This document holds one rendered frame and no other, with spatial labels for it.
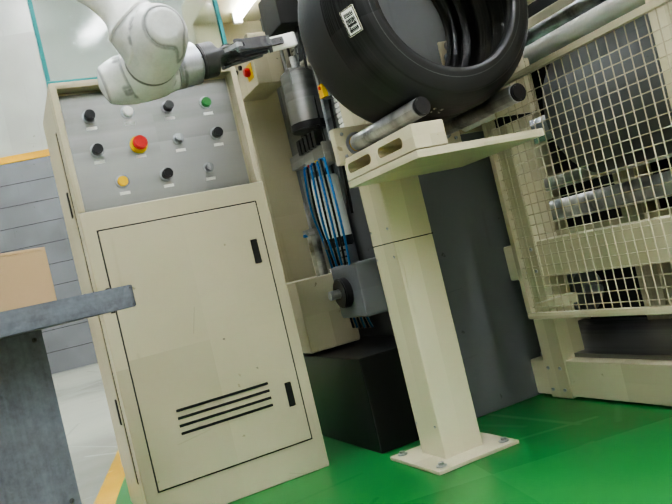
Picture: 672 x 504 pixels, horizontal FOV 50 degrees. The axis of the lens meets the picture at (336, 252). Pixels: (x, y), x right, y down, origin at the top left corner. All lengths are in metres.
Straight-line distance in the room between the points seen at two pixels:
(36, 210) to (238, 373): 8.92
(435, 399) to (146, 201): 1.01
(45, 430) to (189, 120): 1.18
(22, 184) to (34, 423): 9.71
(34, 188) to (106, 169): 8.80
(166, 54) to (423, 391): 1.16
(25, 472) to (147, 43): 0.77
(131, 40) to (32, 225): 9.59
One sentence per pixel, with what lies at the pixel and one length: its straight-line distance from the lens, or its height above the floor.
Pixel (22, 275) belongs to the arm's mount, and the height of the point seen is 0.71.
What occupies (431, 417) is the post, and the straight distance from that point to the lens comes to 2.05.
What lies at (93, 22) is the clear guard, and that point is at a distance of 2.30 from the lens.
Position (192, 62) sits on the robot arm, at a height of 1.07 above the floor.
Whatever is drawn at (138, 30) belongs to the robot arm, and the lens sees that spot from 1.37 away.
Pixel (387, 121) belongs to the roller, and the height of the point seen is 0.90.
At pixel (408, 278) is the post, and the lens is 1.99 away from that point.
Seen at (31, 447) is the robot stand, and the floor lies 0.42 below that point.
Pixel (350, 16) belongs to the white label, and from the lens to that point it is 1.67.
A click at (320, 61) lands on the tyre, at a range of 1.80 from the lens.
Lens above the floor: 0.60
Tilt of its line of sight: 1 degrees up
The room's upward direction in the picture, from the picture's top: 13 degrees counter-clockwise
